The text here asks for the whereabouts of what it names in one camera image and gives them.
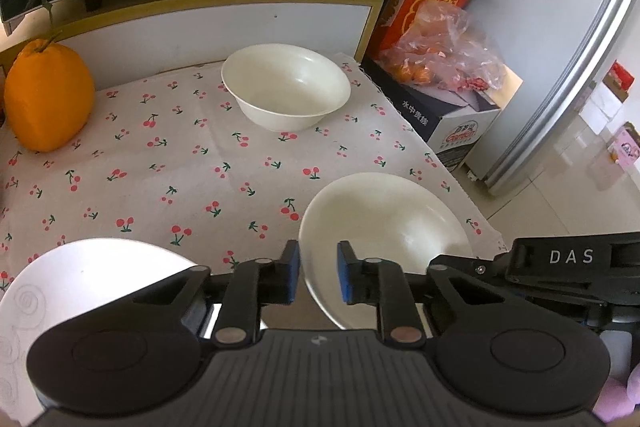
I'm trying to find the large cream bowl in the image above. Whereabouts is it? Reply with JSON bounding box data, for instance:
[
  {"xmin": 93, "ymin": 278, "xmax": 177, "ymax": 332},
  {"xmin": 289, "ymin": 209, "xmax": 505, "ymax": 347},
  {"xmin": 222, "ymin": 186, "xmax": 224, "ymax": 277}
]
[{"xmin": 298, "ymin": 172, "xmax": 472, "ymax": 329}]

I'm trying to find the small cream bowl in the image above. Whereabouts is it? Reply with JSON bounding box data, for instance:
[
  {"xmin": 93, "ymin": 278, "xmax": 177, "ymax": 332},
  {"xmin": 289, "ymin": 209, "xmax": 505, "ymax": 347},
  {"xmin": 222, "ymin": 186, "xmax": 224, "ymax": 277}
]
[{"xmin": 220, "ymin": 43, "xmax": 352, "ymax": 132}]

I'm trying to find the cherry print tablecloth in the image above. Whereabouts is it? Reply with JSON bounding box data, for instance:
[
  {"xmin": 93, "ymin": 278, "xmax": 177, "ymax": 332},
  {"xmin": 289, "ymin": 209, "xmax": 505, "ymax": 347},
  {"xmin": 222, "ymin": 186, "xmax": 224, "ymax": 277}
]
[{"xmin": 1, "ymin": 55, "xmax": 504, "ymax": 286}]

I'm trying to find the dark blue cardboard box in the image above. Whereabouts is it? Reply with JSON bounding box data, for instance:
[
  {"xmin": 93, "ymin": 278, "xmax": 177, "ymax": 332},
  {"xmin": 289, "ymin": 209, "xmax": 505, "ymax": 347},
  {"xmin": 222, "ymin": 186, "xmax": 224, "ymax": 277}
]
[{"xmin": 361, "ymin": 56, "xmax": 523, "ymax": 171}]

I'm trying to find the small white plate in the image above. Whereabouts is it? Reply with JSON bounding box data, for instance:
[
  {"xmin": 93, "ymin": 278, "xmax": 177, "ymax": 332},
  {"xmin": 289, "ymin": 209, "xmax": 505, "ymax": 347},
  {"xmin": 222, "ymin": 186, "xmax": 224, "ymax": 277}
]
[{"xmin": 1, "ymin": 239, "xmax": 194, "ymax": 426}]

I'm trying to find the plastic bag of fruit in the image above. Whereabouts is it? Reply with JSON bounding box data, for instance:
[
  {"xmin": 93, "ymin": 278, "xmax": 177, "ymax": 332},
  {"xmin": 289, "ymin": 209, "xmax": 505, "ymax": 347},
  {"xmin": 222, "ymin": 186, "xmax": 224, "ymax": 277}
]
[{"xmin": 375, "ymin": 0, "xmax": 506, "ymax": 92}]

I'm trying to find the white cabinet with wood trim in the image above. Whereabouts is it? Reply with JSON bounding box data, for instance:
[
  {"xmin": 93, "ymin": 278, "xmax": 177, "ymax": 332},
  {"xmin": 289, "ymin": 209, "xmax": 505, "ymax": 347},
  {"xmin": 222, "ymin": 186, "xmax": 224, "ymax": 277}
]
[{"xmin": 0, "ymin": 0, "xmax": 385, "ymax": 90}]

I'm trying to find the large orange on table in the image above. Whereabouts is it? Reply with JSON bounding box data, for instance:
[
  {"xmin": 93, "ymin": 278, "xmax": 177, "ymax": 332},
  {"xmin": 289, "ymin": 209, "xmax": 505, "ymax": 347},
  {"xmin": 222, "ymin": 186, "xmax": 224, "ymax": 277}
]
[{"xmin": 3, "ymin": 39, "xmax": 96, "ymax": 153}]

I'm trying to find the silver refrigerator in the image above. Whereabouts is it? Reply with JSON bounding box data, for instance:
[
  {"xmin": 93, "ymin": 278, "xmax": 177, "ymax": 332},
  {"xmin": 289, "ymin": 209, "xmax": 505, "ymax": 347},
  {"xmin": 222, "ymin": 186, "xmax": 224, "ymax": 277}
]
[{"xmin": 465, "ymin": 0, "xmax": 637, "ymax": 195}]

